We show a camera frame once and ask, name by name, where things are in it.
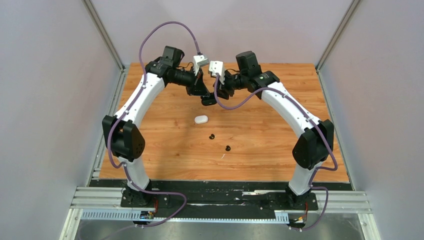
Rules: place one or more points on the aluminium corner post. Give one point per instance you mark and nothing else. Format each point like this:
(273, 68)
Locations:
(354, 4)
(95, 17)

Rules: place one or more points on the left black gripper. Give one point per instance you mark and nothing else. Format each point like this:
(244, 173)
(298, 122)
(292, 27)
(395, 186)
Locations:
(196, 86)

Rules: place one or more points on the black earbud charging case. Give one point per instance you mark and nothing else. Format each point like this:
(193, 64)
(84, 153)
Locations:
(208, 100)

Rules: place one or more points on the left aluminium corner post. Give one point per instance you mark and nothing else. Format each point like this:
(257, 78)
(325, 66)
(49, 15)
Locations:
(95, 17)

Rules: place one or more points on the aluminium front rail frame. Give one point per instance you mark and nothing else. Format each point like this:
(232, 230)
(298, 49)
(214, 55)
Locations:
(104, 203)

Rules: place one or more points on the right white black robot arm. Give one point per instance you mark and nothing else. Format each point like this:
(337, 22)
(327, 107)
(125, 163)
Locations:
(315, 137)

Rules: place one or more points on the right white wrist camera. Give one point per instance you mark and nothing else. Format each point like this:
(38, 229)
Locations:
(216, 69)

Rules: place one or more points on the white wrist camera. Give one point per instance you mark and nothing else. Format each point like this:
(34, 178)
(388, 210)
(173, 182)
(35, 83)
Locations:
(199, 61)
(216, 69)

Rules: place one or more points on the right aluminium corner post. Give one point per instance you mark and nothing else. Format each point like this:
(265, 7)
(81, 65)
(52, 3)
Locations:
(354, 4)

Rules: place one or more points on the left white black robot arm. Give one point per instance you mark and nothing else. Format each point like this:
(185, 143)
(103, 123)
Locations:
(123, 139)

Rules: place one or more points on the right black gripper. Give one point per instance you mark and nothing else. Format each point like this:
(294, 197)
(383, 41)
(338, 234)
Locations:
(222, 90)

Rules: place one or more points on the white earbud charging case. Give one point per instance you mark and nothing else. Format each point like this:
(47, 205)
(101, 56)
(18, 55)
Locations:
(201, 119)

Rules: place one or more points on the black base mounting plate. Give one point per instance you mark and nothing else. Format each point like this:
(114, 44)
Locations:
(226, 199)

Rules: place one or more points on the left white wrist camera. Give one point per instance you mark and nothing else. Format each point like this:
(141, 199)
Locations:
(199, 61)

